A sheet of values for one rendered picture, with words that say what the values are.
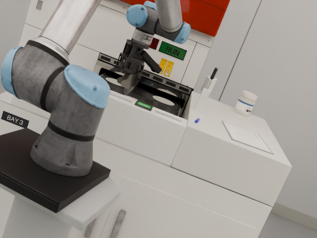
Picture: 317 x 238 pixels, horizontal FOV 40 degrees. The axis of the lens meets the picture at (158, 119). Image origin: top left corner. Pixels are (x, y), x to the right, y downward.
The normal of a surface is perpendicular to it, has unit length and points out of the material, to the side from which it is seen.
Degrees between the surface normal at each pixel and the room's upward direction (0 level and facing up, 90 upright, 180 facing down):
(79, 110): 89
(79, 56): 90
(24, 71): 68
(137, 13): 90
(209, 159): 90
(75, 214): 0
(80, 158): 72
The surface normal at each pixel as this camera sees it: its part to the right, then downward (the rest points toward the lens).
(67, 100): -0.30, 0.14
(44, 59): 0.36, -0.05
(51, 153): -0.16, -0.14
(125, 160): -0.10, 0.24
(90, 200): 0.35, -0.90
